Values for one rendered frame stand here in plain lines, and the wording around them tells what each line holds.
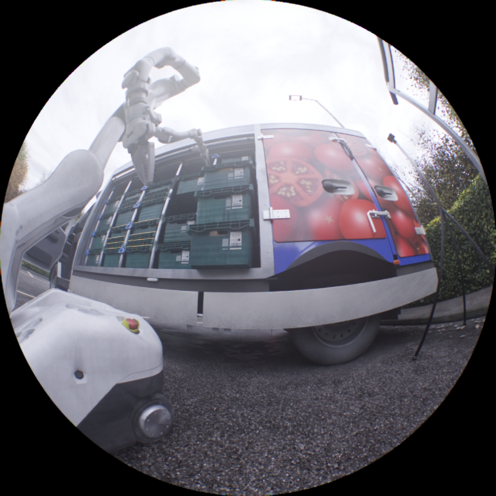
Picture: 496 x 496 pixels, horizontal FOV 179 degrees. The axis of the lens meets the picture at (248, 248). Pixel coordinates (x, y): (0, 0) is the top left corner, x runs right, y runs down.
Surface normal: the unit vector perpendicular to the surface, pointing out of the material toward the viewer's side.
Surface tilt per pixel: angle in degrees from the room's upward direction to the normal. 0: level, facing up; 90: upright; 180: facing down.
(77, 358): 90
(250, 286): 90
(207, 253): 92
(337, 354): 69
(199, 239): 96
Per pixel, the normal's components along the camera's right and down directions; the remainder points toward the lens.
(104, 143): 0.95, -0.11
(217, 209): -0.12, -0.22
